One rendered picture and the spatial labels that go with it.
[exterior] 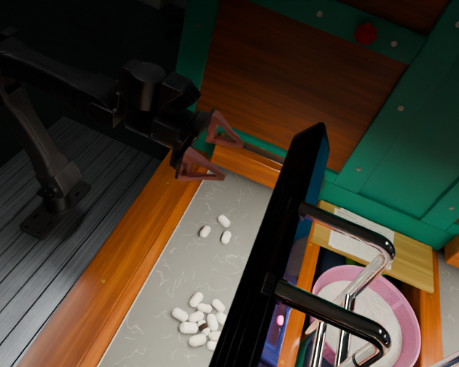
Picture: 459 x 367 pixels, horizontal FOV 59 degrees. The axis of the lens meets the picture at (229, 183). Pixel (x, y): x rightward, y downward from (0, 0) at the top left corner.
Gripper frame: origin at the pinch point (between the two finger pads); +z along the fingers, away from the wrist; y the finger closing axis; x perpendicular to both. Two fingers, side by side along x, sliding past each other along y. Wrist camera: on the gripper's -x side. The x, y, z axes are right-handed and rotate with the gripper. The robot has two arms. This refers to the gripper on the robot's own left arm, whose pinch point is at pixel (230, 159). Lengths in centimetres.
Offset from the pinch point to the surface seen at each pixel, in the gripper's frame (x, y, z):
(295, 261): -1.4, -15.4, 16.0
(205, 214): 33.3, 12.6, -2.8
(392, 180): 15, 34, 37
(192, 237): 33.3, 4.4, -2.7
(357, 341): 34, -2, 42
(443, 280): 32, 27, 63
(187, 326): 31.0, -17.2, 5.6
